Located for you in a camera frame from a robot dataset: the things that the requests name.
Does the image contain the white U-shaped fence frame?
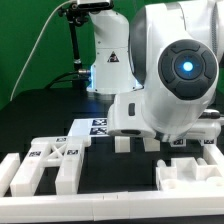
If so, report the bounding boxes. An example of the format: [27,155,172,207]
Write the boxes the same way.
[0,144,224,223]

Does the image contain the white cable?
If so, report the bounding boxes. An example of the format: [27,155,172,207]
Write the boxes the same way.
[9,0,78,102]

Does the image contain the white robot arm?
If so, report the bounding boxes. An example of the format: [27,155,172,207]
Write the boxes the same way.
[90,0,224,142]

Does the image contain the black camera stand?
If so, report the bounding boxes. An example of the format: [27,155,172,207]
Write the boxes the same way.
[58,0,114,90]

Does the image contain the white chair seat part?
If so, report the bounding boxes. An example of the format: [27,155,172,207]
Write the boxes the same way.
[156,157,224,192]

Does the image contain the white chair back part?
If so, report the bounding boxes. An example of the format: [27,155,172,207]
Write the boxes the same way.
[10,136,91,197]

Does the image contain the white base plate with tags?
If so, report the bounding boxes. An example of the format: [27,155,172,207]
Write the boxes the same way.
[68,118,107,137]

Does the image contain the black cables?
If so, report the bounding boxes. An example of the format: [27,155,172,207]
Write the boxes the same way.
[45,69,92,90]

